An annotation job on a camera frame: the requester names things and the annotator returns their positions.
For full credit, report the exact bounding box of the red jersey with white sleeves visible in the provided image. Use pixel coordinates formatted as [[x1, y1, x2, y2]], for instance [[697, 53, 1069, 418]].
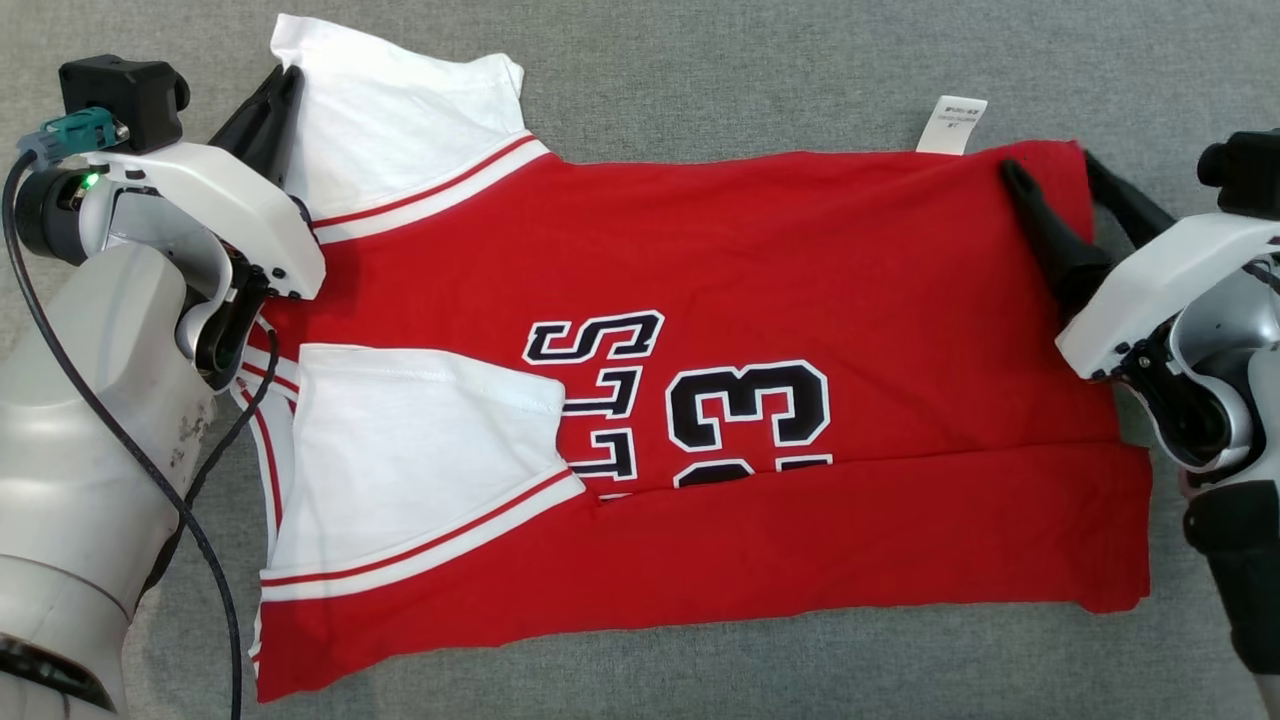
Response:
[[232, 12, 1153, 704]]

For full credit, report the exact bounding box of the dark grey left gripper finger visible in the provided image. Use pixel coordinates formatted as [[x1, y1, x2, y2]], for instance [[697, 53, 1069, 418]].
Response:
[[245, 65, 304, 187], [208, 68, 288, 161]]

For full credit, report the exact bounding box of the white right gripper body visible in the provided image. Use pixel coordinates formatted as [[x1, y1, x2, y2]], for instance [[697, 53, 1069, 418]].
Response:
[[1055, 213, 1280, 381]]

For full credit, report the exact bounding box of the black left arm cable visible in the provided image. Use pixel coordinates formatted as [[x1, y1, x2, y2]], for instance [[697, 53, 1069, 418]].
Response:
[[0, 150, 281, 720]]

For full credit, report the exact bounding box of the teal left cable connector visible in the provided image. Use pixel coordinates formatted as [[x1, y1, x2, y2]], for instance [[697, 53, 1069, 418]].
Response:
[[17, 107, 131, 166]]

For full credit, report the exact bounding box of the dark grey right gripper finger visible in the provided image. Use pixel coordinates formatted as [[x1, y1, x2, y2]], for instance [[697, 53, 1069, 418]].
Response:
[[1000, 158, 1113, 321], [1085, 150, 1179, 252]]

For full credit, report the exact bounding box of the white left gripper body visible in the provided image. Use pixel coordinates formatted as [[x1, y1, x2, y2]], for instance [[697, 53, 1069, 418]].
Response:
[[95, 143, 326, 299]]

